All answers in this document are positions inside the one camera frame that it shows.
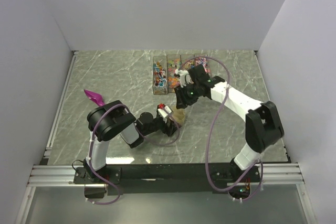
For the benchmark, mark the white gold jar lid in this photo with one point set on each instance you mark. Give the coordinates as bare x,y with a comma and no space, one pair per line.
178,113

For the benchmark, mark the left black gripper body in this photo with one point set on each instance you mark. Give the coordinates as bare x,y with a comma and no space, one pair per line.
159,124

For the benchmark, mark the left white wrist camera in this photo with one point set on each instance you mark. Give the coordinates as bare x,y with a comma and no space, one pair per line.
164,111

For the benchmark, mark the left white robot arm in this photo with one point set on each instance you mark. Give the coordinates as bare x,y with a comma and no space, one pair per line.
113,119

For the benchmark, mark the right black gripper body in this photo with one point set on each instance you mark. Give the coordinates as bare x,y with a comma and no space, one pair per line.
189,93

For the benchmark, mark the magenta plastic scoop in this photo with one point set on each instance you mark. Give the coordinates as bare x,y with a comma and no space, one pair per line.
94,97

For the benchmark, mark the black base beam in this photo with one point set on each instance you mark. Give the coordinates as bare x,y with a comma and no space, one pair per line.
164,178

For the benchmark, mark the clear plastic jar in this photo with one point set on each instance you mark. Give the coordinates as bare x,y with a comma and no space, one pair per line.
180,121

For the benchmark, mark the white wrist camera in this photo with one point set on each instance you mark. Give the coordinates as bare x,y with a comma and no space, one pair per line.
184,77
164,111

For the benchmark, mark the clear compartment candy box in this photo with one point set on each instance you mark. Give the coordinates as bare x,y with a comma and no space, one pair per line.
163,70

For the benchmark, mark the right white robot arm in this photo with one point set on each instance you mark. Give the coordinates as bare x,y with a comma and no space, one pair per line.
263,126

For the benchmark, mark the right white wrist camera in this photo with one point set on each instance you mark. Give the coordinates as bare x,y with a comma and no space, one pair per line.
184,77

